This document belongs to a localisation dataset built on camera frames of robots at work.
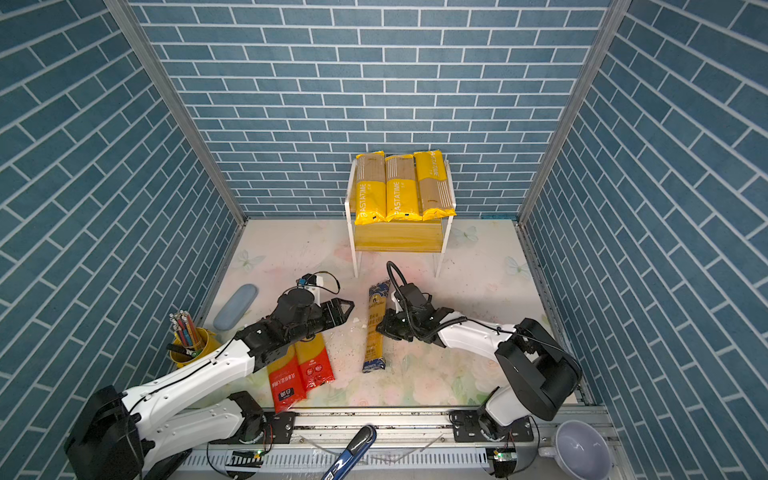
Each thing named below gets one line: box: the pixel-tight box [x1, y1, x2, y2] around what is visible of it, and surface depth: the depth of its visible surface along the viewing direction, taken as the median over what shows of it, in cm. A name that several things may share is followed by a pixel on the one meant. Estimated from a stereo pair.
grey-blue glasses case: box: [213, 284, 259, 331], surface depth 95 cm
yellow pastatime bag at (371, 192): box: [354, 151, 387, 226], surface depth 81 cm
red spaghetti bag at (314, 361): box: [294, 332, 335, 390], surface depth 83 cm
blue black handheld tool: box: [321, 424, 377, 480], surface depth 69 cm
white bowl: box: [538, 420, 613, 480], surface depth 68 cm
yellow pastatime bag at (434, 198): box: [414, 150, 457, 221], surface depth 83 cm
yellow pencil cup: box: [166, 310, 221, 368], surface depth 77 cm
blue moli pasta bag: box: [362, 280, 391, 373], surface depth 86 cm
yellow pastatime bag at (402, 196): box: [385, 155, 423, 222], surface depth 82 cm
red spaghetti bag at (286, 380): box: [267, 344, 307, 414], surface depth 79 cm
